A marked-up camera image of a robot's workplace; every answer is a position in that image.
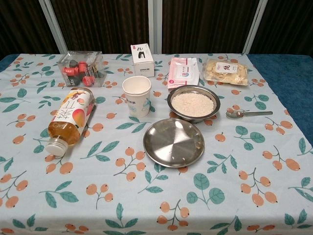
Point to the metal spoon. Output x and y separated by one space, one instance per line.
244 114

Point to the white paper cup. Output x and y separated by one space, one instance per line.
137 98

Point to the stainless steel plate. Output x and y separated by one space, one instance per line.
173 143

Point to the stainless steel bowl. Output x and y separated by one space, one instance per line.
193 115

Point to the white rice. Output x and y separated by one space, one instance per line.
192 104

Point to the pink wet wipes pack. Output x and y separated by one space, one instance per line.
183 73

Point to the small white carton box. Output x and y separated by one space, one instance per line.
143 61

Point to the red capped small bottle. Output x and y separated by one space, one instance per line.
82 66
88 80
69 71

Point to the floral print tablecloth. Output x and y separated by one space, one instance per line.
156 195

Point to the clear bag of snacks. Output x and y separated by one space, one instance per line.
227 72

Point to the peach tea bottle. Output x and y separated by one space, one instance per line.
72 115

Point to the clear plastic box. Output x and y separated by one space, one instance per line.
80 69

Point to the dark brown curtain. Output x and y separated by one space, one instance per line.
105 24

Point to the silver metal frame post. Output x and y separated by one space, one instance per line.
254 24
155 24
52 24

